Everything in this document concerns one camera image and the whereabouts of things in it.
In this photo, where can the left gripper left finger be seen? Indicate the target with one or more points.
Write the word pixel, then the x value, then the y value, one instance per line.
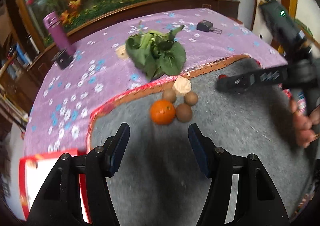
pixel 100 163

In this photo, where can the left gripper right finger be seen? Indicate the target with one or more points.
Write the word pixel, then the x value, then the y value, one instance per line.
pixel 258 201

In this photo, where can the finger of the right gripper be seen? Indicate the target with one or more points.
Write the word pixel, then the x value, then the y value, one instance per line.
pixel 239 83

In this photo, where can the red date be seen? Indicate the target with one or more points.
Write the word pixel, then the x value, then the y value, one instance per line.
pixel 222 77

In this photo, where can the brown longan small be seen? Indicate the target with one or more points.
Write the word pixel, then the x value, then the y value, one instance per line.
pixel 191 98

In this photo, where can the brown longan large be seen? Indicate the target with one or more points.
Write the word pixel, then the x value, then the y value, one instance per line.
pixel 184 113

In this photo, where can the brown longan back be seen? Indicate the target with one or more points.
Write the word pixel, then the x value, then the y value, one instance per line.
pixel 169 95

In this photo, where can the orange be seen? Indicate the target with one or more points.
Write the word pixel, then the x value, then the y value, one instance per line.
pixel 162 112

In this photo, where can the cream polygon block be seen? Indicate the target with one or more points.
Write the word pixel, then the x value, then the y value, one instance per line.
pixel 181 86

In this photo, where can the right hand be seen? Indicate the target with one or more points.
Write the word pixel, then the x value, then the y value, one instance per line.
pixel 303 125

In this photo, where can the red white tray box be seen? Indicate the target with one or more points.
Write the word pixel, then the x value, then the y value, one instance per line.
pixel 33 172

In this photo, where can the black car key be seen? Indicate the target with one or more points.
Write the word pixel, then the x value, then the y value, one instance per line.
pixel 207 26

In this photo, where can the purple floral tablecloth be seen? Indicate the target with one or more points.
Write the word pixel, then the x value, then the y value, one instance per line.
pixel 60 117

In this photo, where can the green leafy vegetable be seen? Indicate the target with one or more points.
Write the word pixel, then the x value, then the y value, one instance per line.
pixel 156 54

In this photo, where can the grey felt mat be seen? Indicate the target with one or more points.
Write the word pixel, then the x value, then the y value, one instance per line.
pixel 159 181

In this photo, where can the cream block on tablecloth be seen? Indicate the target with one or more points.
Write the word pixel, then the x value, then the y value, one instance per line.
pixel 121 52

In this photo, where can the purple thermos bottle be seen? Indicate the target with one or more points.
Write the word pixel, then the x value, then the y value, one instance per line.
pixel 54 26

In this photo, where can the black round mount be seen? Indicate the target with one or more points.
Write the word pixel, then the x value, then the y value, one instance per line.
pixel 63 59

